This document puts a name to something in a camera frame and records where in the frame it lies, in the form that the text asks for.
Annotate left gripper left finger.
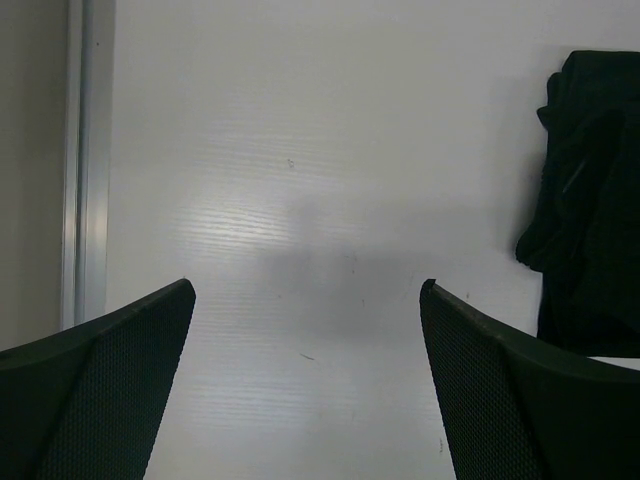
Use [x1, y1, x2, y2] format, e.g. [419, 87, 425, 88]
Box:
[1, 279, 196, 479]

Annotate black shorts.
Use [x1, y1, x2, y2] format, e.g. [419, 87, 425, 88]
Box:
[515, 50, 639, 358]

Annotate aluminium table edge rail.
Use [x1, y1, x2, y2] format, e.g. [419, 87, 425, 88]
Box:
[60, 0, 116, 330]

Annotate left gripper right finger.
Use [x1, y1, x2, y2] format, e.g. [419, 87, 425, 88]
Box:
[420, 279, 639, 479]

